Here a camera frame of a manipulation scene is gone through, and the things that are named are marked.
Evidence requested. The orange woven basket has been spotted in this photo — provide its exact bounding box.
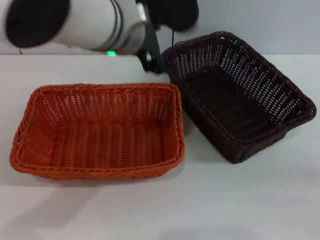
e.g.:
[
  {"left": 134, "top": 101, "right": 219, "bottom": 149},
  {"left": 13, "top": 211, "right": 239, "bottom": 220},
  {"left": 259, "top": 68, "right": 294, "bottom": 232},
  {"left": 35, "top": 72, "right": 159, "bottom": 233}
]
[{"left": 9, "top": 82, "right": 186, "bottom": 181}]

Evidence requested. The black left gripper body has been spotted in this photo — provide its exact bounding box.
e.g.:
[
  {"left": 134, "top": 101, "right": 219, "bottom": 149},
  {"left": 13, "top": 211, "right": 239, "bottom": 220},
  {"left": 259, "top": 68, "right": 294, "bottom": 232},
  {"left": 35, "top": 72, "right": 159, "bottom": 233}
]
[{"left": 146, "top": 0, "right": 200, "bottom": 32}]

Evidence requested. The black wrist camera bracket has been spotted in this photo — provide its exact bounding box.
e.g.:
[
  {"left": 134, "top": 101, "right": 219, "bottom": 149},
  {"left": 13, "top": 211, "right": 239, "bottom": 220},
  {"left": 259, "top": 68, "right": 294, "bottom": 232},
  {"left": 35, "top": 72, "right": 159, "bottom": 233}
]
[{"left": 136, "top": 21, "right": 162, "bottom": 74}]

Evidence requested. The dark brown woven basket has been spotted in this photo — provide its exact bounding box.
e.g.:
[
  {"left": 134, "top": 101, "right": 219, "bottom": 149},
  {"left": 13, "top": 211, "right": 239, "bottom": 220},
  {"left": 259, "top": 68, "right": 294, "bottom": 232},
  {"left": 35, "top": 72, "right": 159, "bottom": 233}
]
[{"left": 160, "top": 30, "right": 318, "bottom": 165}]

